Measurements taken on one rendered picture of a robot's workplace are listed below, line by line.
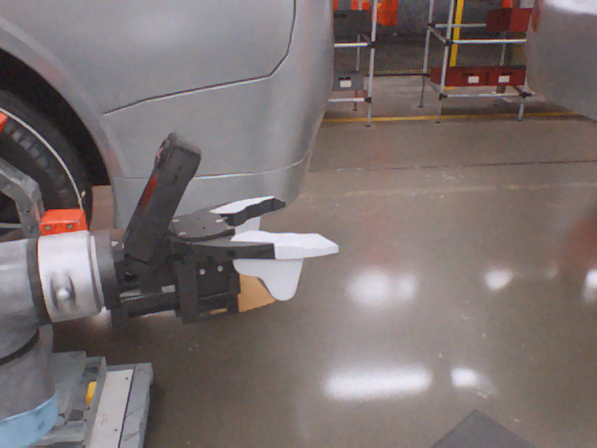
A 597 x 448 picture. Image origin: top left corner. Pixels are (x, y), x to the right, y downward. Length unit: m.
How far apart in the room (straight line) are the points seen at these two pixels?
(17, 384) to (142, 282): 0.13
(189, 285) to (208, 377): 1.74
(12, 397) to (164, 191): 0.22
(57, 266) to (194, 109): 1.09
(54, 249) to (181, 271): 0.10
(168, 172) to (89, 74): 1.09
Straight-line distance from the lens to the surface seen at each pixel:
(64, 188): 1.52
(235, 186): 1.61
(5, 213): 1.86
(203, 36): 1.50
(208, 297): 0.50
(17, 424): 0.57
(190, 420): 2.08
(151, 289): 0.52
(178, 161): 0.47
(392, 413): 2.10
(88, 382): 2.09
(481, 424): 1.64
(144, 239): 0.49
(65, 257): 0.49
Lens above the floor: 1.47
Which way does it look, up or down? 26 degrees down
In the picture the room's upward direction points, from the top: straight up
